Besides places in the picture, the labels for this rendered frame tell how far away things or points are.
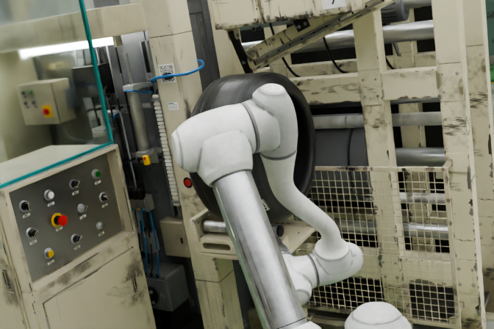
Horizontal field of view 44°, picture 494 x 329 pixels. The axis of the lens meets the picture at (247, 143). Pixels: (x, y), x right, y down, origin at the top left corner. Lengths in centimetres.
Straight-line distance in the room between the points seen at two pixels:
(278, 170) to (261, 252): 28
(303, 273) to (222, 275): 82
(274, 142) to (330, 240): 44
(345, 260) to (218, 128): 65
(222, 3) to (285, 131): 111
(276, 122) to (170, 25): 97
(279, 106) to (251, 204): 25
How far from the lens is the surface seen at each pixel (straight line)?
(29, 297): 223
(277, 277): 139
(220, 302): 264
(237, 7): 248
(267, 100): 147
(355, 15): 242
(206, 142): 142
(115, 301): 250
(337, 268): 187
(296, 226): 254
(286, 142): 152
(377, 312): 144
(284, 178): 160
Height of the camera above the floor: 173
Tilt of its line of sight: 13 degrees down
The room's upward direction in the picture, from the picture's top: 9 degrees counter-clockwise
